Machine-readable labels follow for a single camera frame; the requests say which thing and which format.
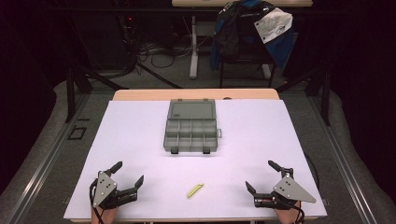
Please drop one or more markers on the small yellow-green plastic clip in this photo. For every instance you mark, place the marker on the small yellow-green plastic clip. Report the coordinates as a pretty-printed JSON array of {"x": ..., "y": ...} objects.
[{"x": 195, "y": 190}]

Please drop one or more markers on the grey plastic compartment box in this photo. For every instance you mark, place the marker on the grey plastic compartment box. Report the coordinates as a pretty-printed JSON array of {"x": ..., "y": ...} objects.
[{"x": 191, "y": 127}]

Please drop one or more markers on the white table cover sheet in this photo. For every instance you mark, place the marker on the white table cover sheet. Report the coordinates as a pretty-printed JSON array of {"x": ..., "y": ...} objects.
[{"x": 149, "y": 168}]

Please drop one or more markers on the aluminium floor rail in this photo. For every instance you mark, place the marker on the aluminium floor rail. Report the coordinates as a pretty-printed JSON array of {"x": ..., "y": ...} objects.
[
  {"x": 342, "y": 161},
  {"x": 46, "y": 161}
]

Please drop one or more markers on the blue black white jacket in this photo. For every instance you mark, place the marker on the blue black white jacket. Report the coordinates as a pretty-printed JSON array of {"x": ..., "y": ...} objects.
[{"x": 274, "y": 25}]

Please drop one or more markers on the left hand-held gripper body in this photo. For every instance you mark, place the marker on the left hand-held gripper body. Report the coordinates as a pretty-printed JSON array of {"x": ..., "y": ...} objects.
[{"x": 105, "y": 186}]

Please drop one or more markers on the person's left hand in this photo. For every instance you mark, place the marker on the person's left hand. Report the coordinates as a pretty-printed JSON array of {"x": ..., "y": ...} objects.
[{"x": 104, "y": 215}]

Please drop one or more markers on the white desk leg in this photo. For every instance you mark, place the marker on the white desk leg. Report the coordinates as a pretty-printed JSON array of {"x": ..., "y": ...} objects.
[
  {"x": 266, "y": 71},
  {"x": 194, "y": 56}
]

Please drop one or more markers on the black chair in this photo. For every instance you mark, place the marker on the black chair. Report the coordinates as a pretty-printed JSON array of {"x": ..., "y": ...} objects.
[{"x": 246, "y": 60}]

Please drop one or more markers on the person's right hand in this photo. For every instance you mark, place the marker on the person's right hand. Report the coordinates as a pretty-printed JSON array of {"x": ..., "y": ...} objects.
[{"x": 288, "y": 216}]

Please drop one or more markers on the black metal stand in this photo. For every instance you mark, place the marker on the black metal stand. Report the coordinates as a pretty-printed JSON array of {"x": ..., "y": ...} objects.
[
  {"x": 70, "y": 93},
  {"x": 325, "y": 93}
]

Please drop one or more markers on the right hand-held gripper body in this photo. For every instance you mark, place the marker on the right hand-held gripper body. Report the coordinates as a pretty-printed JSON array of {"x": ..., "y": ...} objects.
[{"x": 288, "y": 190}]

